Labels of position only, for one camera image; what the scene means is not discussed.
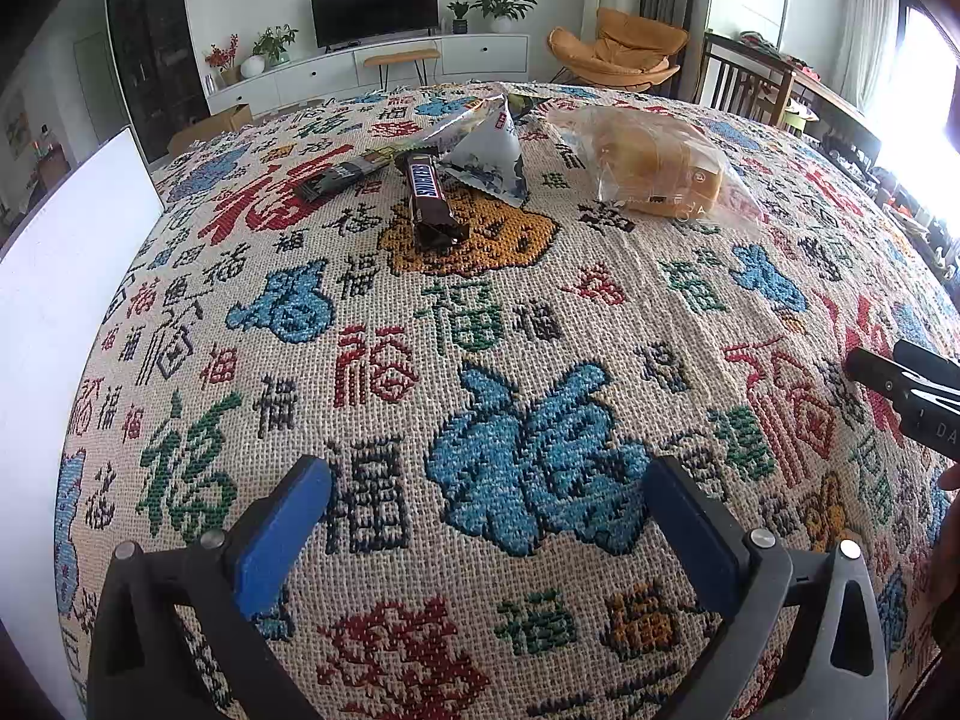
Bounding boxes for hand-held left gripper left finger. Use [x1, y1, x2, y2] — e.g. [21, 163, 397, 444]
[88, 454, 335, 720]

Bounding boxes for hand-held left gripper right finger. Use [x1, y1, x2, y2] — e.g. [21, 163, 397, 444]
[643, 454, 890, 720]

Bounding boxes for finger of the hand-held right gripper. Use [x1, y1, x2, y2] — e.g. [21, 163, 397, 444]
[845, 348, 935, 425]
[892, 339, 960, 392]

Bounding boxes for white board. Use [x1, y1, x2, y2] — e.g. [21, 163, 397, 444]
[0, 126, 166, 720]

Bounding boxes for person's right forearm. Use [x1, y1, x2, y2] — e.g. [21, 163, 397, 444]
[930, 496, 960, 647]

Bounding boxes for printed woven blanket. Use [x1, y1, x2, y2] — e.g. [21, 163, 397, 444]
[56, 79, 960, 720]

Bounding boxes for wooden dining table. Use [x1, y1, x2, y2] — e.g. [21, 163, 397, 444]
[750, 34, 882, 166]

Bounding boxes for clear bread packet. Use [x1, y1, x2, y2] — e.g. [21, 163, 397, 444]
[551, 105, 766, 231]

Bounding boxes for dark wooden chair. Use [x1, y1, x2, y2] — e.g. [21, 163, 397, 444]
[697, 31, 796, 128]

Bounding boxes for white window curtain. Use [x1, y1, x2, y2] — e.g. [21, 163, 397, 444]
[836, 0, 905, 117]

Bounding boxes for black snack packet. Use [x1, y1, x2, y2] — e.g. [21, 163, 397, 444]
[294, 148, 400, 202]

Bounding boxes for brown chocolate bar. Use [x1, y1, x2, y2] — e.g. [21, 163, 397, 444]
[395, 151, 471, 253]

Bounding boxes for cardboard box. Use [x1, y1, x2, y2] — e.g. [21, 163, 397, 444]
[166, 103, 256, 158]

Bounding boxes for orange lounge chair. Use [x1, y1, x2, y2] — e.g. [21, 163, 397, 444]
[546, 7, 689, 91]

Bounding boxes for blue white triangular packet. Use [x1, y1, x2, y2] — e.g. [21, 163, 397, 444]
[439, 94, 530, 208]

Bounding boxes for cluttered side shelf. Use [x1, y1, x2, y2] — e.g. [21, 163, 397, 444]
[34, 127, 72, 190]

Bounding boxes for green snack packet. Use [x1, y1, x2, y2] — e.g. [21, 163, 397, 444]
[510, 92, 560, 125]

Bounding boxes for silver foil snack packet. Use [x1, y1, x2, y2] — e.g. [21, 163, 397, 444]
[416, 94, 500, 155]

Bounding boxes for white television cabinet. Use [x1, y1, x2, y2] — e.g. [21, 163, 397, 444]
[206, 34, 530, 115]

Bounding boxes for red flower vase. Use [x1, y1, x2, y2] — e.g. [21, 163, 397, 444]
[204, 34, 241, 88]

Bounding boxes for white door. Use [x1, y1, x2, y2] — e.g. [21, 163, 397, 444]
[73, 30, 125, 137]

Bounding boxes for wooden stool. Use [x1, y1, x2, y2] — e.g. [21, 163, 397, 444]
[363, 49, 441, 91]

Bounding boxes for green potted plant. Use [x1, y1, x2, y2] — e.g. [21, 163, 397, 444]
[253, 24, 299, 67]

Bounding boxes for dark glass cabinet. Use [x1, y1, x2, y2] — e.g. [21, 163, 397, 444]
[103, 0, 211, 162]

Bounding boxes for large leafy potted plant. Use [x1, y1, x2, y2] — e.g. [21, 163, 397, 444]
[469, 0, 539, 33]

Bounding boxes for black television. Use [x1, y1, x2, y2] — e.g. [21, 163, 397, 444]
[310, 0, 440, 50]

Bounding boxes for framed wall picture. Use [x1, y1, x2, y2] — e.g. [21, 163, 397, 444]
[4, 94, 31, 158]

